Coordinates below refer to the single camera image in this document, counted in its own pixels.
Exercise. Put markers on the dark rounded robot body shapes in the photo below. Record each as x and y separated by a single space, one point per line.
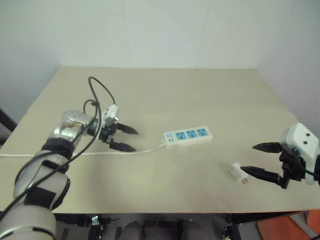
160 228

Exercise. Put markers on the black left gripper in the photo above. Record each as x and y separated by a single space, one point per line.
108 134

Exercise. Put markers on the white plug adapter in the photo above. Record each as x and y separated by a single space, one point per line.
238 173

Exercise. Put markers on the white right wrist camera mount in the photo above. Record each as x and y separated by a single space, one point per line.
301 142

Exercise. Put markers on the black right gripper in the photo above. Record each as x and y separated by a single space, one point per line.
292 165

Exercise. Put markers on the white power strip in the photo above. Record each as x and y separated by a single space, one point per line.
188 136

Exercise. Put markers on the dark frame at table edge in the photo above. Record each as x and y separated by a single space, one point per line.
6 125

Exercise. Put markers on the orange object under table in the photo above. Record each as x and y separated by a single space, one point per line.
292 226

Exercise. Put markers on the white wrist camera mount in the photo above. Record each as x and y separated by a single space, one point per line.
111 114
301 142

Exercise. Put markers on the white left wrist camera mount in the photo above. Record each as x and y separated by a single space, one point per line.
111 114

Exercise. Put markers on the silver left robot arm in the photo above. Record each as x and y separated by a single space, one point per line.
37 175

